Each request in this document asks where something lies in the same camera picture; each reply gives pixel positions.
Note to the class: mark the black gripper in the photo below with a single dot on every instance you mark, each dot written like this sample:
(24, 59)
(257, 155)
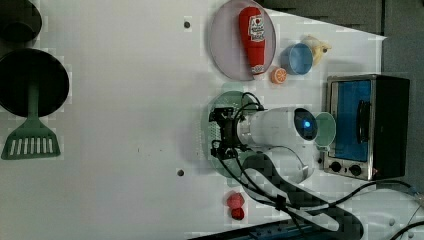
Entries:
(225, 148)

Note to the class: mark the green plastic strainer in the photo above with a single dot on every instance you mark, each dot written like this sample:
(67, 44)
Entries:
(244, 105)

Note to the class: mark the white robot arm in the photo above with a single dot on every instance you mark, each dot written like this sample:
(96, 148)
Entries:
(261, 150)

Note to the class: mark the pink strawberry toy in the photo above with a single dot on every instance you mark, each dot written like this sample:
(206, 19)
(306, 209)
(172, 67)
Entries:
(235, 201)

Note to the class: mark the red raspberry toy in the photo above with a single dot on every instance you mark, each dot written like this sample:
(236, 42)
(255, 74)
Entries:
(237, 214)

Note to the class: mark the orange slice toy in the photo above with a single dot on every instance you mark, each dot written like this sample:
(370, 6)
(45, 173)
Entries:
(278, 75)

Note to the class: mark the green cup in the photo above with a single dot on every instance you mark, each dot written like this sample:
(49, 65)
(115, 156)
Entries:
(326, 129)

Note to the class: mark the blue bowl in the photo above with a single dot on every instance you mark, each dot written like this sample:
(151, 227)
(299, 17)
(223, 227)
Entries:
(297, 59)

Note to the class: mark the grey round plate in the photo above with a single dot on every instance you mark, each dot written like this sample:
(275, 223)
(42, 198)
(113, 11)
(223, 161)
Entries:
(225, 44)

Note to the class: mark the red ketchup bottle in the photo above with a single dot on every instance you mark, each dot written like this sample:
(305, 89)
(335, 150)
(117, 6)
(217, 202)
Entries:
(252, 34)

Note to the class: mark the yellow banana toy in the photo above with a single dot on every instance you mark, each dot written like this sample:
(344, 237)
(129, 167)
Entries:
(317, 47)

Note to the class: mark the toaster oven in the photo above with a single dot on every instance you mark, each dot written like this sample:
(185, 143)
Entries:
(371, 114)

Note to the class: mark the green slotted spatula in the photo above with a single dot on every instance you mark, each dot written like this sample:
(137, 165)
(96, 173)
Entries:
(32, 139)

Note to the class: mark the black round pan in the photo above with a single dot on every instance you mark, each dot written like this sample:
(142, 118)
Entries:
(23, 68)

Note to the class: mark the black cylinder container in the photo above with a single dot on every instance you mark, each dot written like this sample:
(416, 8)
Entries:
(20, 21)

